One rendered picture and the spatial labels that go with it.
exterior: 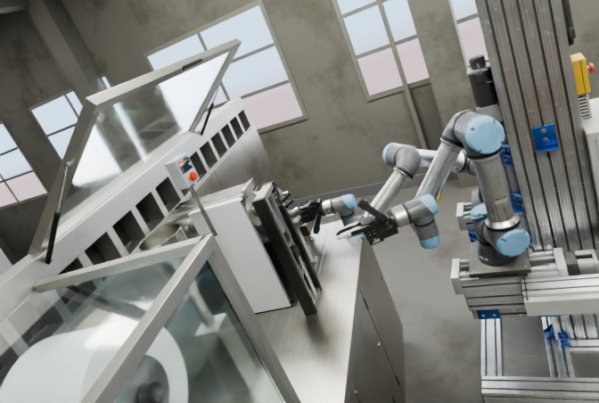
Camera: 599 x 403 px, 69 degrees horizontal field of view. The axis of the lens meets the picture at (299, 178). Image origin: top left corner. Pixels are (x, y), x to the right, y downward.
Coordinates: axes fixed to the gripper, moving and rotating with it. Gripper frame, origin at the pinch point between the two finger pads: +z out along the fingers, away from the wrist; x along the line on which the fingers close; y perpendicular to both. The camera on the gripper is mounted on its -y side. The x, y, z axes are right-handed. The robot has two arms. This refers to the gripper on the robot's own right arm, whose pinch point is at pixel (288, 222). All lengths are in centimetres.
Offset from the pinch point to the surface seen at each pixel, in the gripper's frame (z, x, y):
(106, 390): -26, 145, 50
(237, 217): 1.2, 41.3, 27.6
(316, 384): -22, 84, -19
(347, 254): -25.2, 10.5, -19.0
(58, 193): 15, 96, 71
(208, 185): 30.0, 2.4, 32.0
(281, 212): -13.9, 34.8, 21.6
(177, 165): -1, 65, 60
